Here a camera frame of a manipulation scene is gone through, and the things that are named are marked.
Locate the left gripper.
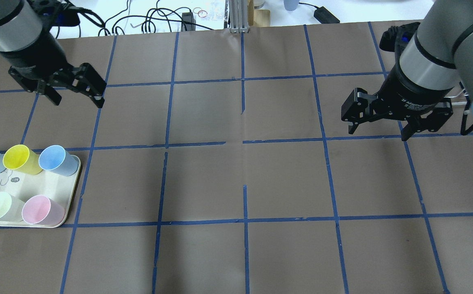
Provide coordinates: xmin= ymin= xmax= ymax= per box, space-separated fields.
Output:
xmin=0 ymin=29 xmax=107 ymax=109

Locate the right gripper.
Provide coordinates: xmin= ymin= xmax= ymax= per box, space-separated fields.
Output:
xmin=341 ymin=69 xmax=453 ymax=142

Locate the light blue plastic cup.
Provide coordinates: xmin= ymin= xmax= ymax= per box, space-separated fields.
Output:
xmin=38 ymin=145 xmax=79 ymax=176

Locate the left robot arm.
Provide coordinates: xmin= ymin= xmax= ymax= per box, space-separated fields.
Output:
xmin=0 ymin=0 xmax=107 ymax=108

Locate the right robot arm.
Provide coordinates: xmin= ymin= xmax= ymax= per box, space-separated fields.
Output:
xmin=341 ymin=0 xmax=473 ymax=141

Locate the yellow plastic cup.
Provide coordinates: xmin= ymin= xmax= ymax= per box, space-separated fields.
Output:
xmin=2 ymin=145 xmax=43 ymax=175

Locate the pink plastic cup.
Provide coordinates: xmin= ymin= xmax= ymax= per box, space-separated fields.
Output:
xmin=21 ymin=195 xmax=65 ymax=226

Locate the pale green plastic cup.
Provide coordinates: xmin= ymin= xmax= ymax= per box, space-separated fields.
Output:
xmin=0 ymin=192 xmax=25 ymax=222

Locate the cream plastic tray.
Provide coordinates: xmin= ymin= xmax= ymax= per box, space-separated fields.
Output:
xmin=0 ymin=170 xmax=80 ymax=228

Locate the black power adapter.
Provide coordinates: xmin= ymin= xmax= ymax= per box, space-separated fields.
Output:
xmin=313 ymin=6 xmax=341 ymax=24

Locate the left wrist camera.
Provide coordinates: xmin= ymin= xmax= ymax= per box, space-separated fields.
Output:
xmin=32 ymin=0 xmax=81 ymax=27

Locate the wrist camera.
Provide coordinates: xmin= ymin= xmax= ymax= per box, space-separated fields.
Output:
xmin=379 ymin=22 xmax=421 ymax=53
xmin=32 ymin=0 xmax=81 ymax=27

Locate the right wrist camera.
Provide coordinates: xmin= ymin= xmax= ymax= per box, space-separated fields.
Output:
xmin=379 ymin=22 xmax=421 ymax=53

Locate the aluminium frame post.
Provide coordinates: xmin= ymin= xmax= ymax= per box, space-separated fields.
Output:
xmin=226 ymin=0 xmax=251 ymax=33

